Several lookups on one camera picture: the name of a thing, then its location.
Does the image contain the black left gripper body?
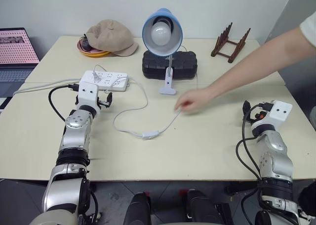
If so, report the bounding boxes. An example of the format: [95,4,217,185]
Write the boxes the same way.
[98,97,111,109]

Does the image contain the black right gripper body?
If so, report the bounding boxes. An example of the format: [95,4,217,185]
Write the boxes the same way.
[248,103,273,124]

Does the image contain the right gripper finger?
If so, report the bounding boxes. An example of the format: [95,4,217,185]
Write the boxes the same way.
[242,100,251,120]

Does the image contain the white lamp cord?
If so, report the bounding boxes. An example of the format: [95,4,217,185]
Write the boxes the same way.
[106,45,199,139]

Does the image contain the blue clip desk lamp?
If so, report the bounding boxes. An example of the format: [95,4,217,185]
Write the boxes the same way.
[142,8,184,95]

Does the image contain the person's bare hand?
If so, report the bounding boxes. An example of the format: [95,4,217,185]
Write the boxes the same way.
[173,87,217,116]

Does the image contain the white power strip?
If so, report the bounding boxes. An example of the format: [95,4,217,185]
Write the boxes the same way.
[80,70,130,92]

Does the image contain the white plug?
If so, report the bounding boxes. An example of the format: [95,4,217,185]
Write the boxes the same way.
[91,64,107,84]

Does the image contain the yellow plate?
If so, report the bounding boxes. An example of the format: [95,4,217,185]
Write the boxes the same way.
[79,49,112,57]

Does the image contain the pink plate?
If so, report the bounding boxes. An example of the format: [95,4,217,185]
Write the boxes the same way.
[77,38,112,55]

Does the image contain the small dark object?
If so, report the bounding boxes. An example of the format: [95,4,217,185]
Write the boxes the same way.
[82,33,93,52]

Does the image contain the brown wooden rack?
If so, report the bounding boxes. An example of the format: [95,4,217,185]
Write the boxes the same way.
[210,22,252,64]

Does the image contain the beige cap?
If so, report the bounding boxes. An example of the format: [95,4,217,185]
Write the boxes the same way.
[86,19,139,57]

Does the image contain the black plastic case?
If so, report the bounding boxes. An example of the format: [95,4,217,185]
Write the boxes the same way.
[142,50,199,81]

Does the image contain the white light bulb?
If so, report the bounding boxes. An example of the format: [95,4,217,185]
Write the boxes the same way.
[151,22,172,46]

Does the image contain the laptop with pink screen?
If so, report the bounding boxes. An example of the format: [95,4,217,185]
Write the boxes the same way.
[0,27,40,97]

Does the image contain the white shirt sleeve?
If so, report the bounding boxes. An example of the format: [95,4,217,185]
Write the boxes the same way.
[299,11,316,49]

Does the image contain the dark rounded shape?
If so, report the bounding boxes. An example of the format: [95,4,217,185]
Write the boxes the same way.
[122,191,152,225]
[179,188,234,225]

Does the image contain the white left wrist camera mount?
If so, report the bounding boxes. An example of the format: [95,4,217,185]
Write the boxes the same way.
[78,81,100,111]

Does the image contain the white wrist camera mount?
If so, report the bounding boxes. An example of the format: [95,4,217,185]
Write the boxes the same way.
[78,81,100,111]
[267,100,293,127]

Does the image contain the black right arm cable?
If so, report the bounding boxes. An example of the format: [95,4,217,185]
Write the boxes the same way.
[236,103,267,225]

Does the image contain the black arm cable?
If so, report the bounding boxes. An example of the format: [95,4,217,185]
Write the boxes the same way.
[236,103,267,225]
[48,83,80,123]

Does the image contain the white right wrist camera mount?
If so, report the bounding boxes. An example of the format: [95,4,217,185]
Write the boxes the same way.
[267,100,293,127]

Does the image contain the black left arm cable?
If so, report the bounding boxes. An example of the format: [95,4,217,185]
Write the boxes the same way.
[48,83,80,123]

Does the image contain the grey power strip cord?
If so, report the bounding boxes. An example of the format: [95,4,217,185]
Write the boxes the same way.
[12,78,83,95]

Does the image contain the white inline cord switch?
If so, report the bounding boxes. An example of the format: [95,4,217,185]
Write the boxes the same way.
[142,130,160,140]

